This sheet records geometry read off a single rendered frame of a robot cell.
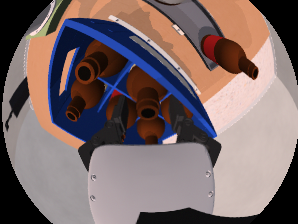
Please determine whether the blue plastic bottle crate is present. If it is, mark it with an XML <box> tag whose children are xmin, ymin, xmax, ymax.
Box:
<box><xmin>48</xmin><ymin>18</ymin><xmax>217</xmax><ymax>142</ymax></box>

